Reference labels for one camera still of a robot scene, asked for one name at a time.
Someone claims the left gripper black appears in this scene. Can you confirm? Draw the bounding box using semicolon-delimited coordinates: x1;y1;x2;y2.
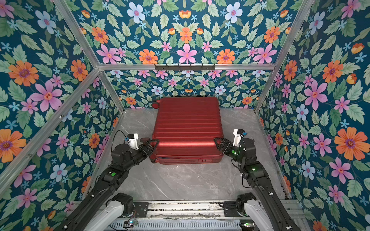
122;139;161;172

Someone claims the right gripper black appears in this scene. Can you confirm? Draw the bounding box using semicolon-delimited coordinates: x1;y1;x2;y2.
214;137;246;167

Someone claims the red hard-shell suitcase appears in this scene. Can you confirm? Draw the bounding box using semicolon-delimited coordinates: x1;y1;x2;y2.
150;97;224;165

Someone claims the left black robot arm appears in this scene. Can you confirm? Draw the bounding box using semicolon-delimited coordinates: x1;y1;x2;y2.
55;138;160;231

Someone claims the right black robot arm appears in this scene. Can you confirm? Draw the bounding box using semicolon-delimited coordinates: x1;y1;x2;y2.
214;138;300;231

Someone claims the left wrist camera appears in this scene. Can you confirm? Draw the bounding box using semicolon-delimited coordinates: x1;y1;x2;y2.
127;133;139;150

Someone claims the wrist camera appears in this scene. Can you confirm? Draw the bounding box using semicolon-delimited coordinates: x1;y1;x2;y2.
233;129;247;147
127;133;139;150

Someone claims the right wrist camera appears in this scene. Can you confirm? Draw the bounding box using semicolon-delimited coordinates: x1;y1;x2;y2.
233;129;247;147

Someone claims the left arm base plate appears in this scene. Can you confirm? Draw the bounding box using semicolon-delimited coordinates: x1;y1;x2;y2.
134;202;149;218

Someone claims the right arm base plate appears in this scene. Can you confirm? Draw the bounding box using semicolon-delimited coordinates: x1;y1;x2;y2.
219;201;246;217

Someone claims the metal hook rail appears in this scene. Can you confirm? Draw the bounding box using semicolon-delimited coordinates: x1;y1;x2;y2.
154;64;216;71

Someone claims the white slotted cable duct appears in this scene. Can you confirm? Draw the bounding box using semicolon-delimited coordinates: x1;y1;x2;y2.
105;220;242;231

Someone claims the aluminium cage frame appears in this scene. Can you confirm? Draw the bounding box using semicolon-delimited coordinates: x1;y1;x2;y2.
1;1;315;197

